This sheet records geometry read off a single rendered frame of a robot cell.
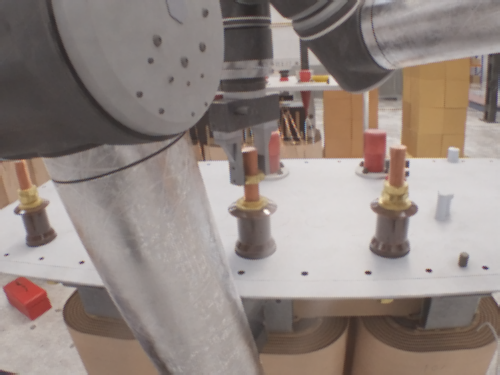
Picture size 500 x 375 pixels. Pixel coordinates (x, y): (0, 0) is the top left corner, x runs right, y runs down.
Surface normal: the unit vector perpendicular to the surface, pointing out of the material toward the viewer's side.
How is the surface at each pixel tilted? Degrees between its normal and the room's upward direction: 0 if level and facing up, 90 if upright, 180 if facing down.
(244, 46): 90
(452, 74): 90
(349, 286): 11
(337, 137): 90
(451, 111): 90
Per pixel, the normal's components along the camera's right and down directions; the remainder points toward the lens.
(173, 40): 0.93, -0.03
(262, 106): 0.72, 0.20
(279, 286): -0.10, -0.85
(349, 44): -0.76, 0.45
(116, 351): -0.14, 0.36
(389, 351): -0.63, 0.32
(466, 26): -0.66, 0.64
